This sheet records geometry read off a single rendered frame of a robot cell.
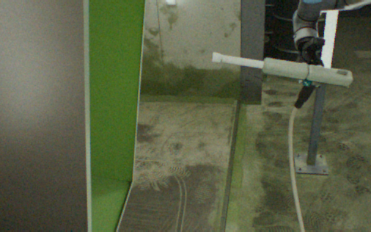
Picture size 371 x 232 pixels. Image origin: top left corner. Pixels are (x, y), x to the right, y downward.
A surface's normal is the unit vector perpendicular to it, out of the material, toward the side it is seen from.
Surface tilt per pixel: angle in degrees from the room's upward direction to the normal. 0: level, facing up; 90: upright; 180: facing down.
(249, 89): 90
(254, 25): 90
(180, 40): 90
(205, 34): 90
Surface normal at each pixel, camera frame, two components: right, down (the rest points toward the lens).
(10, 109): -0.08, 0.51
